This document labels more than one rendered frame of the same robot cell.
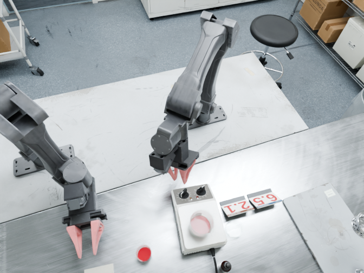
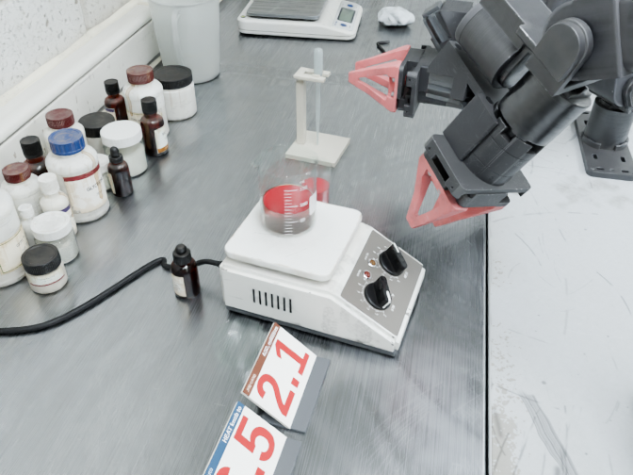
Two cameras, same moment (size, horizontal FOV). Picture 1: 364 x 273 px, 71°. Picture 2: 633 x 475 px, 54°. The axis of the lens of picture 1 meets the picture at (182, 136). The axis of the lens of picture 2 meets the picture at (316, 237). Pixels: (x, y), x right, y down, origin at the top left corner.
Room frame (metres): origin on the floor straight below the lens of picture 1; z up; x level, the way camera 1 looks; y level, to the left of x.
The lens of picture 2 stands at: (0.51, -0.49, 1.40)
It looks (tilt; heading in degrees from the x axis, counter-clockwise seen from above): 39 degrees down; 126
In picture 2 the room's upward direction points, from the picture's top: 1 degrees clockwise
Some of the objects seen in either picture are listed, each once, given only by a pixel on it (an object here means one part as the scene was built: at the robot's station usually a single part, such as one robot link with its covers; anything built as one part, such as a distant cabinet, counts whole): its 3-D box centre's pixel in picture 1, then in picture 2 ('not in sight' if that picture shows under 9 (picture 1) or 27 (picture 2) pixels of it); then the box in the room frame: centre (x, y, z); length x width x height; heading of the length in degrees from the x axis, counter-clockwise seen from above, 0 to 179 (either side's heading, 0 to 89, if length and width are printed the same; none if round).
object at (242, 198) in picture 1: (236, 205); (288, 375); (0.26, -0.20, 0.92); 0.09 x 0.06 x 0.04; 110
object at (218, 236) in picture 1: (201, 223); (295, 232); (0.18, -0.08, 0.98); 0.12 x 0.12 x 0.01; 15
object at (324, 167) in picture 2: (144, 254); (315, 184); (0.09, 0.08, 0.93); 0.04 x 0.04 x 0.06
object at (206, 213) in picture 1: (201, 225); (285, 193); (0.16, -0.07, 1.03); 0.07 x 0.06 x 0.08; 53
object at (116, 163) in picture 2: not in sight; (118, 170); (-0.14, -0.07, 0.94); 0.03 x 0.03 x 0.07
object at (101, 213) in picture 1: (85, 209); (435, 83); (0.18, 0.24, 1.04); 0.10 x 0.07 x 0.07; 107
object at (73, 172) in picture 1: (73, 173); not in sight; (0.26, 0.28, 1.08); 0.12 x 0.09 x 0.12; 59
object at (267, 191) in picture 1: (264, 197); (251, 466); (0.30, -0.29, 0.92); 0.09 x 0.06 x 0.04; 110
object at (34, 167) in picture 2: not in sight; (39, 171); (-0.20, -0.14, 0.95); 0.04 x 0.04 x 0.10
